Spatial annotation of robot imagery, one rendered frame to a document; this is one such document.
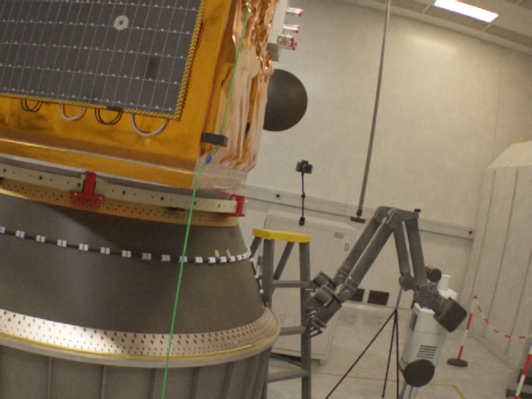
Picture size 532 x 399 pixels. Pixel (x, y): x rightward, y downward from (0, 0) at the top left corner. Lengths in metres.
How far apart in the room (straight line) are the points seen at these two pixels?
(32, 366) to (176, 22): 1.21
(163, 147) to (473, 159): 9.07
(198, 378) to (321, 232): 4.01
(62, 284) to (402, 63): 8.98
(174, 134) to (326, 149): 8.30
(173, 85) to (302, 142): 8.29
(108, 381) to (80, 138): 0.81
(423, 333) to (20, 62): 2.07
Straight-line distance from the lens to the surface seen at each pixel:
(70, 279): 1.99
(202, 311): 2.20
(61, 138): 1.89
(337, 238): 6.00
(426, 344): 2.75
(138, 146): 1.80
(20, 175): 2.07
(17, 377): 2.00
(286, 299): 6.07
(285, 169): 9.96
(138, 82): 1.77
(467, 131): 10.55
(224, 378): 2.32
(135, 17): 1.83
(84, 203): 2.08
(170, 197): 2.16
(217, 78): 1.81
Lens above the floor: 1.81
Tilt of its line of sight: 2 degrees down
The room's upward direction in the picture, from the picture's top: 11 degrees clockwise
